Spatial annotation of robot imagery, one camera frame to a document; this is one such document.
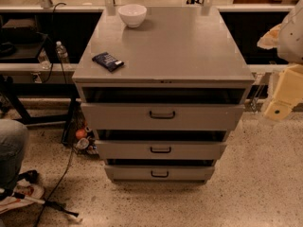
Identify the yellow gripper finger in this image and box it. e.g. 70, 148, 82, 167
263, 100, 293, 121
257, 24, 281, 50

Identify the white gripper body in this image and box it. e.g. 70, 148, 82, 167
274, 64, 303, 104

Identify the grey top drawer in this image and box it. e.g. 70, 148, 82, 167
81, 103, 243, 131

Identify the grey drawer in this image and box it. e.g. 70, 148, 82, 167
81, 103, 243, 131
96, 140, 226, 160
104, 166, 215, 182

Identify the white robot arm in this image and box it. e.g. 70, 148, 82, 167
257, 0, 303, 121

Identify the grey metal drawer cabinet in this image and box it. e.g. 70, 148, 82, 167
71, 5, 256, 185

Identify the grey bottom drawer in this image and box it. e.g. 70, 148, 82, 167
104, 166, 215, 182

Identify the grey middle drawer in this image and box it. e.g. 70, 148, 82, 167
96, 140, 226, 160

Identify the white ceramic bowl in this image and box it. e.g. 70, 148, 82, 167
118, 4, 147, 27

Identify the dark blue snack packet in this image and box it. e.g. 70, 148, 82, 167
92, 52, 124, 72

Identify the orange ball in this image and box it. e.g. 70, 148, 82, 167
75, 129, 87, 140

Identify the clear plastic water bottle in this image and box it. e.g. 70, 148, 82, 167
56, 41, 69, 64

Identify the black tool on floor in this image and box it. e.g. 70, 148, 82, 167
12, 193, 79, 218

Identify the black side table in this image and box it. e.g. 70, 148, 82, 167
0, 17, 77, 126

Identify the person's leg in jeans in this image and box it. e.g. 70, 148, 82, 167
0, 119, 28, 189

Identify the white sneaker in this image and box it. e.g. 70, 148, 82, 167
0, 183, 45, 214

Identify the black floor cable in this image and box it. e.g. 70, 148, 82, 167
32, 148, 75, 227

